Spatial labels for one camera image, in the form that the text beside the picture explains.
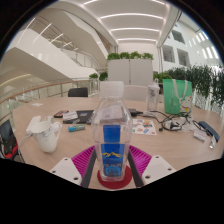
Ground clear shaker bottle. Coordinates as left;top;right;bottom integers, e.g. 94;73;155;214
146;79;160;113

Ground black chair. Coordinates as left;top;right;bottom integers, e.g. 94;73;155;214
67;87;89;98

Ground dark blue flat case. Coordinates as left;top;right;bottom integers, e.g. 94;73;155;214
198;120;221;143

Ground white chair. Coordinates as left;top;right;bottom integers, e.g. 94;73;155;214
123;84;148;102

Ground ceiling light strips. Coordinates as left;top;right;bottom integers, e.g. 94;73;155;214
83;0;168;43

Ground flat round red coaster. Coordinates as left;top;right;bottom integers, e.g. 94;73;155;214
96;164;133;190

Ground clear blue-labelled water bottle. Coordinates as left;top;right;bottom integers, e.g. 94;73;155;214
90;80;134;183

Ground small white box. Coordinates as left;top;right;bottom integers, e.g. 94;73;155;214
193;129;208;143

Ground green hedge plant row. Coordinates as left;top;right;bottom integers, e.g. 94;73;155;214
153;64;224;117

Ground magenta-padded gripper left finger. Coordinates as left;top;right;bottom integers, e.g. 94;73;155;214
49;145;98;189

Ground white cabinet with plants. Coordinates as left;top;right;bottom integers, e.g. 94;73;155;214
106;51;155;87

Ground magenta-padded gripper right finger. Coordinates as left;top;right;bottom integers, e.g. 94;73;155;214
127;144;177;188

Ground white power strip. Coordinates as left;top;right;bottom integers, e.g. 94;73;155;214
25;115;43;136

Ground tangled black cables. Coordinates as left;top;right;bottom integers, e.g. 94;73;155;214
128;108;204;133

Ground black notebook with packet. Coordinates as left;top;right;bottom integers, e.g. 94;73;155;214
62;109;95;125

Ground colourful sticker sheet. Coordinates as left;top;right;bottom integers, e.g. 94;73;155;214
131;118;158;136

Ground white mug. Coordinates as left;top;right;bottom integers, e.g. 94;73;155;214
31;120;63;154

